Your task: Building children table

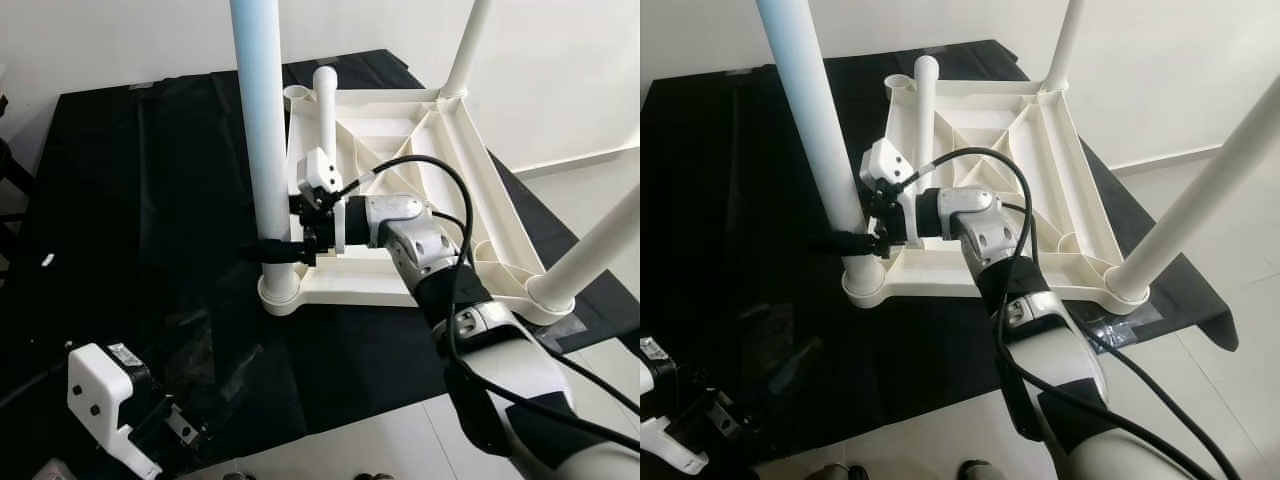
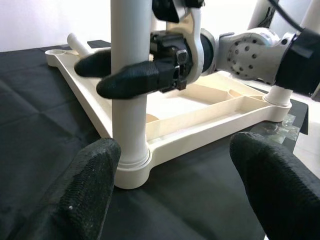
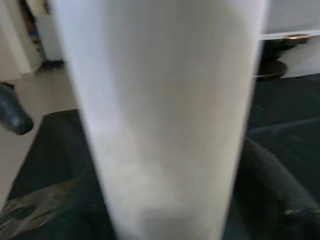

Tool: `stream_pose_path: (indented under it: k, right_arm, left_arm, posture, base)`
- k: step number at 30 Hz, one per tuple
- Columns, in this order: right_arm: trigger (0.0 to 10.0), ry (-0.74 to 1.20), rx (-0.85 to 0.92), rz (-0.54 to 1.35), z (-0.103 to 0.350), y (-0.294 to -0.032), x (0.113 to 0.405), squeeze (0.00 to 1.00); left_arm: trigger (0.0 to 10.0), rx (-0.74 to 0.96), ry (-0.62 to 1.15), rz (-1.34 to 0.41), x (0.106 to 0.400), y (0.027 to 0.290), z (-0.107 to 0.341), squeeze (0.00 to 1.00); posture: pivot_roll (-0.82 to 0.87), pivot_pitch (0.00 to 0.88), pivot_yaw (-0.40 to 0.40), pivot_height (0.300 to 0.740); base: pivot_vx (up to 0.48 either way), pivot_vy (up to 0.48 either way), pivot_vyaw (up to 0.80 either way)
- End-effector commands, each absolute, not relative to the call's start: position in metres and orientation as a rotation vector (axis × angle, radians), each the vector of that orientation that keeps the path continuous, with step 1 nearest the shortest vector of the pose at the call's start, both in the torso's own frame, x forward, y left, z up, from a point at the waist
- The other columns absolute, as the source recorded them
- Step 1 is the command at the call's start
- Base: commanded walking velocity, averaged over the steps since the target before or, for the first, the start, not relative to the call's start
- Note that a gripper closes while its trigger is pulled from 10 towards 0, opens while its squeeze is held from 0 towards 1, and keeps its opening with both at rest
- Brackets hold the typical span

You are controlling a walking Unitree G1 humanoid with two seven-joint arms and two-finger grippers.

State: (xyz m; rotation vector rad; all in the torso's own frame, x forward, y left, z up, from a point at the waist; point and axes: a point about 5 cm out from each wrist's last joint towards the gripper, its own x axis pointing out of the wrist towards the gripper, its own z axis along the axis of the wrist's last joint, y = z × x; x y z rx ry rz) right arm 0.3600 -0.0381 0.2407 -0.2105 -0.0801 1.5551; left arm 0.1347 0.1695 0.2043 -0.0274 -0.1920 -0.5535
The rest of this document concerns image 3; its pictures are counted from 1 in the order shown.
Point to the black tablecloth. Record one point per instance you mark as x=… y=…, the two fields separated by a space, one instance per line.
x=287 y=112

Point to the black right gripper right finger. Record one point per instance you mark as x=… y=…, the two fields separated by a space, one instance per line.
x=280 y=200

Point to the clear plastic storage box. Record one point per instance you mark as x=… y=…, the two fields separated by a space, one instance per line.
x=290 y=15

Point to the black wok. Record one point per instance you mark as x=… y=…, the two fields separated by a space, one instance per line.
x=275 y=47

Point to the white appliance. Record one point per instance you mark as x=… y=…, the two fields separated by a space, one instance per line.
x=51 y=37

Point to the white plastic table leg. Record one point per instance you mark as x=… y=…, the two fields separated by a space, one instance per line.
x=162 y=100

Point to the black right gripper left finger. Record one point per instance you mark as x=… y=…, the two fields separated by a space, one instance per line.
x=15 y=115

